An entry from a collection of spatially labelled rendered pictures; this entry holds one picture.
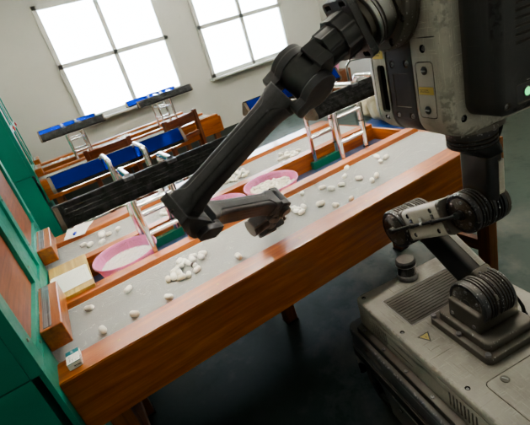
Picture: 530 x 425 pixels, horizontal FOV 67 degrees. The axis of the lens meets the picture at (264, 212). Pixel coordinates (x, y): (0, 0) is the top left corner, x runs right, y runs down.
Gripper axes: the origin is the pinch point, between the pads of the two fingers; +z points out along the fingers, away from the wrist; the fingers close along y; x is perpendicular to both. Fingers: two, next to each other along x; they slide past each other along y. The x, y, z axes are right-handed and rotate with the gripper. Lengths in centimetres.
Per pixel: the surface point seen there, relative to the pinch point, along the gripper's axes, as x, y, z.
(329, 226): 12.6, -16.0, -14.4
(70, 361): 9, 70, -13
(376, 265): 35, -79, 79
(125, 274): -13, 47, 17
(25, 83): -392, 42, 340
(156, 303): 4.5, 43.7, -0.7
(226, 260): 2.8, 16.7, 1.4
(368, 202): 12.1, -34.7, -13.8
